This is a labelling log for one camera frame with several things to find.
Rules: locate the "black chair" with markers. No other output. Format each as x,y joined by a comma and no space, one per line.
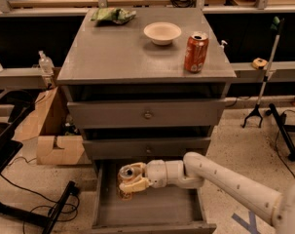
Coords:
23,104

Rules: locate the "white paper bowl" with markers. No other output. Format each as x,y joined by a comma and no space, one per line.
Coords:
162,33

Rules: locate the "clear sanitizer bottle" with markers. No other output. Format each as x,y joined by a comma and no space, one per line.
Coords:
46,63

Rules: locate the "small orange can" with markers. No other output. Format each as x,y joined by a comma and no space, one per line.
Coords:
126,175

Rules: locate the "black stand leg right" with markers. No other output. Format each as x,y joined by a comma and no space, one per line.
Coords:
284,129

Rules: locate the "green chip bag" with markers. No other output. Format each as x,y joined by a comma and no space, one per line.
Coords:
116,15

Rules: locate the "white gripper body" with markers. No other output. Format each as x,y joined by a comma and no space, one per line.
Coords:
156,172

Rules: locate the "red-orange soda can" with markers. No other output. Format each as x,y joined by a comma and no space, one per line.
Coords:
196,51

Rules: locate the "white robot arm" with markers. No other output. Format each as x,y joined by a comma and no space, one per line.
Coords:
275,208

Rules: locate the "grey top drawer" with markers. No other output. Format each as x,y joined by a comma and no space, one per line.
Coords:
146,113

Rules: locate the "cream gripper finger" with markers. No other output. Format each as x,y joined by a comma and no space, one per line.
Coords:
131,186
139,167

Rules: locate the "grey open bottom drawer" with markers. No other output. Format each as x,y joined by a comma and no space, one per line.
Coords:
169,210

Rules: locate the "black stand leg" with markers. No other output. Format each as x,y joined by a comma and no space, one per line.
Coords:
47,222
284,129

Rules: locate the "grey drawer cabinet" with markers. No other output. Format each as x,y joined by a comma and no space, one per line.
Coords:
119,62

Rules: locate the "cardboard box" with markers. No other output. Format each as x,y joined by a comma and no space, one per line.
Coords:
46,124

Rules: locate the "small white pump bottle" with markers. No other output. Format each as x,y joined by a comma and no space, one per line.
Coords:
223,44

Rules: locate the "reacher grabber tool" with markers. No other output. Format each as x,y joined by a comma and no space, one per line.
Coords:
277,26

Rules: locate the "grey middle drawer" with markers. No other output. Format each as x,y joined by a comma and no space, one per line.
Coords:
144,147

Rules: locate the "black stand leg left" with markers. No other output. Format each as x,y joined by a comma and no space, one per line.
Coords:
47,222

